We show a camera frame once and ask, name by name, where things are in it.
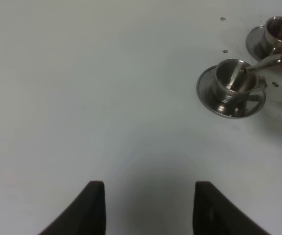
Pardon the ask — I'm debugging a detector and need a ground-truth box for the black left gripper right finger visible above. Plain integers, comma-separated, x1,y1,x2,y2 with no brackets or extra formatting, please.
192,181,268,235

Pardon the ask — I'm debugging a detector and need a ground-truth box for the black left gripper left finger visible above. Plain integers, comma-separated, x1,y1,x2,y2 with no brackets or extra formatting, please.
41,181,106,235

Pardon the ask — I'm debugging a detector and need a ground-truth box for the near stainless steel teacup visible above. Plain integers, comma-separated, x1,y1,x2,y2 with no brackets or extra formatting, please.
211,59,267,104

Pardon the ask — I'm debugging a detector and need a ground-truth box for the stainless steel teacup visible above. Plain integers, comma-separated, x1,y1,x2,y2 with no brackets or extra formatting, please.
261,16,282,53
211,59,267,104

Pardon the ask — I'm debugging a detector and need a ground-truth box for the far stainless steel teacup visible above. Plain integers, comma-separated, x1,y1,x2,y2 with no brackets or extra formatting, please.
261,16,282,53

